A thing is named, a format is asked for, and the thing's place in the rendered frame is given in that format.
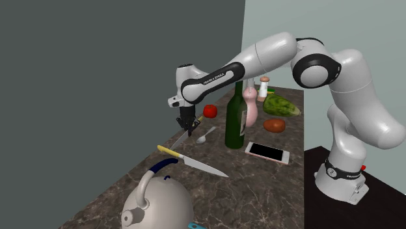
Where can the dark green glass bottle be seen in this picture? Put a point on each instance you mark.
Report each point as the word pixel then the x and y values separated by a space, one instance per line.
pixel 235 126

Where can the green lettuce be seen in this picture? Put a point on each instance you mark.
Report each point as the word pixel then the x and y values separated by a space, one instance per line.
pixel 279 105

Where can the light blue object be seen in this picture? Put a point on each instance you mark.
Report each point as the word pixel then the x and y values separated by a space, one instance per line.
pixel 195 226

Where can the red tomato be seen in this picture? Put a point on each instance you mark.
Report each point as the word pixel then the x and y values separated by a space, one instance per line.
pixel 210 111

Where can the silver spoon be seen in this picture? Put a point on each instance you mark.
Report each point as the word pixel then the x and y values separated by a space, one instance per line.
pixel 201 139

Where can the white smartphone with black screen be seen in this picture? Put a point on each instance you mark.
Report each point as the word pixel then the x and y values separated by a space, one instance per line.
pixel 267 152

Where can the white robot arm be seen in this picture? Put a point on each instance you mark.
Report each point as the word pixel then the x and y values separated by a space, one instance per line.
pixel 349 95

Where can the brown potato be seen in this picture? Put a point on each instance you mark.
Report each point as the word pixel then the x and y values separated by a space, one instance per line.
pixel 274 125

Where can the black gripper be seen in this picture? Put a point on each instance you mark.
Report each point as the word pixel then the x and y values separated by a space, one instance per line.
pixel 187 112

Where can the green and yellow sponge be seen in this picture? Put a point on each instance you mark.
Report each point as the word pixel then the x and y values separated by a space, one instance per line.
pixel 270 91

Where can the pink vase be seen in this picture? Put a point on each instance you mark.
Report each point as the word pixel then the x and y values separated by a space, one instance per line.
pixel 251 111

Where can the white shaker with brown top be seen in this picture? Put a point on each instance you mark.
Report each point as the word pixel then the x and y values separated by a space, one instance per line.
pixel 263 88

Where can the dark robot stand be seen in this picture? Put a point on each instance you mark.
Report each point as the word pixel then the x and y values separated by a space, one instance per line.
pixel 374 215

